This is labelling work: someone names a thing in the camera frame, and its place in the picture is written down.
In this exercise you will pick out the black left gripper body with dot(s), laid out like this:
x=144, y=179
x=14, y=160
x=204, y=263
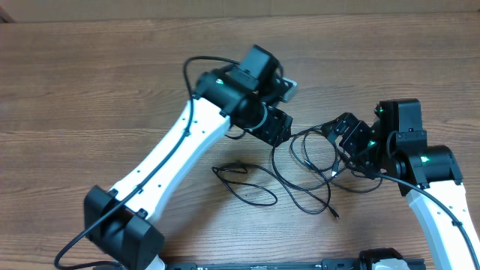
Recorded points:
x=271, y=129

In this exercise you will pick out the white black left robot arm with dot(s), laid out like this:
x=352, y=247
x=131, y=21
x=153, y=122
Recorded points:
x=121, y=221

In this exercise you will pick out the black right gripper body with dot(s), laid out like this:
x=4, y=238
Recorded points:
x=365, y=150

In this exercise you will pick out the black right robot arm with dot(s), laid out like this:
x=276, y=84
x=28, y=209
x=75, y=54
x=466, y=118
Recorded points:
x=396, y=148

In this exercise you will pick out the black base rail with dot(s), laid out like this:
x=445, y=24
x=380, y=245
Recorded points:
x=325, y=264

